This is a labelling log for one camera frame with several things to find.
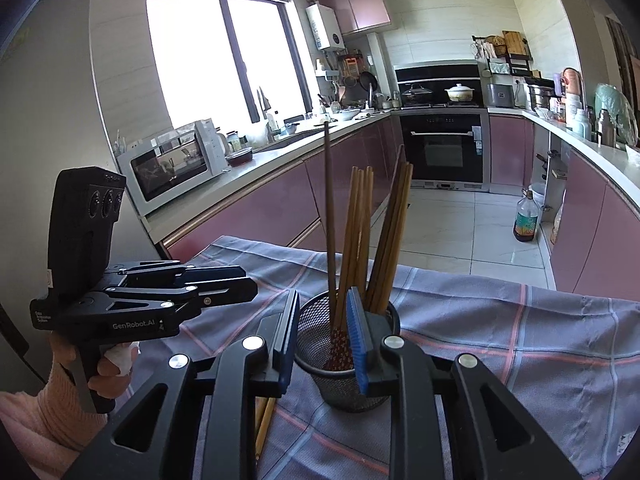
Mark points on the dark red bowl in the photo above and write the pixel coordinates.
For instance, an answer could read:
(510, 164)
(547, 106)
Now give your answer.
(240, 156)

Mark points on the long dark brown chopstick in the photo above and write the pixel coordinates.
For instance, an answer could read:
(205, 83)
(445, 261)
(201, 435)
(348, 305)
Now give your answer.
(329, 210)

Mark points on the pink kettle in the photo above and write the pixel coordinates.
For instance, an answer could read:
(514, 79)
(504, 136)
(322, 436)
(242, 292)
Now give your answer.
(572, 85)

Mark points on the white water heater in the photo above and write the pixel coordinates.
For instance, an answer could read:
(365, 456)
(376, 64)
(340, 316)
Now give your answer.
(325, 27)

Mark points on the person's left forearm pink sleeve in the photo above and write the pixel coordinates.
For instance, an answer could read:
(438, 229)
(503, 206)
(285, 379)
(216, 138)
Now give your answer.
(35, 410)

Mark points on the white microwave oven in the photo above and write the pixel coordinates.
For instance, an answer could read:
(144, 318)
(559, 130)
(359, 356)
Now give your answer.
(210, 145)

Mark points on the black range hood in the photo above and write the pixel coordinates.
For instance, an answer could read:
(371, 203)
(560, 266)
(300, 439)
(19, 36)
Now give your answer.
(435, 74)

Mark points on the white casserole pot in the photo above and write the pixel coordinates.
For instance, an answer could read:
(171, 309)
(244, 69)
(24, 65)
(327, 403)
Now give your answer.
(460, 94)

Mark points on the pink kitchen base cabinets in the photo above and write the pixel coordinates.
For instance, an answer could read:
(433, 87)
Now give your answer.
(280, 195)
(580, 210)

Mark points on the steel thermos flask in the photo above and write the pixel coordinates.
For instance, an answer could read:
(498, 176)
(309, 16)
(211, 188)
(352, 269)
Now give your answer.
(607, 130)

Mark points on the grey plaid tablecloth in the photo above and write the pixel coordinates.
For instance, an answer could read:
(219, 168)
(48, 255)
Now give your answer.
(500, 335)

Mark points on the window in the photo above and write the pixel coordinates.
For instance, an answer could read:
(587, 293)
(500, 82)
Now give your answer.
(190, 60)

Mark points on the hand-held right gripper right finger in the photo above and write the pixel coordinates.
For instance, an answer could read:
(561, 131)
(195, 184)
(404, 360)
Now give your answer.
(357, 340)

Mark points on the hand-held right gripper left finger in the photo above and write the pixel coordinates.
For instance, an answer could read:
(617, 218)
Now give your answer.
(290, 332)

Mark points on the plastic-covered fan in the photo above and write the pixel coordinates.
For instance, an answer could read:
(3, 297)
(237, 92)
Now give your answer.
(617, 110)

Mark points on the black built-in oven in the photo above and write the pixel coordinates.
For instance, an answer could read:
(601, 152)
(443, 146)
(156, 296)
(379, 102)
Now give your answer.
(445, 155)

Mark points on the plastic oil bottle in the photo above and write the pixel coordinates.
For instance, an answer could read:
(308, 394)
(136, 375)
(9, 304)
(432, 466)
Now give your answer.
(526, 220)

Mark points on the kitchen faucet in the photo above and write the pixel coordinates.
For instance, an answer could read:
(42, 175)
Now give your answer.
(262, 105)

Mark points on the pink wall cabinet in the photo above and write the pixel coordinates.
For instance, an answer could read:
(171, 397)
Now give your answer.
(365, 7)

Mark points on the black mesh holder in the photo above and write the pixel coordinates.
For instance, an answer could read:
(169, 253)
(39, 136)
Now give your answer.
(340, 392)

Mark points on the bunch of red-patterned bamboo chopsticks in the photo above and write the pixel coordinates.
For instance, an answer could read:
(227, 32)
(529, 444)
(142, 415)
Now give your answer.
(357, 220)

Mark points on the black storage rack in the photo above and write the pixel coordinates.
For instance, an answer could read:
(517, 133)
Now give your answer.
(515, 52)

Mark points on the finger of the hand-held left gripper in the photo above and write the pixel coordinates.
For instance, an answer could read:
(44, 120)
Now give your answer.
(235, 291)
(210, 274)

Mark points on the black pot with glass lid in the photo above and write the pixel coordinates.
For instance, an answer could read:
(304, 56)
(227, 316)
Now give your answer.
(417, 96)

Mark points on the hanging frying pan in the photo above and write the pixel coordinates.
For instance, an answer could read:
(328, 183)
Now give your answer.
(368, 81)

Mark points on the person's left hand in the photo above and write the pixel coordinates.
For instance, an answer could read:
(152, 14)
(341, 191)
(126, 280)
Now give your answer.
(112, 375)

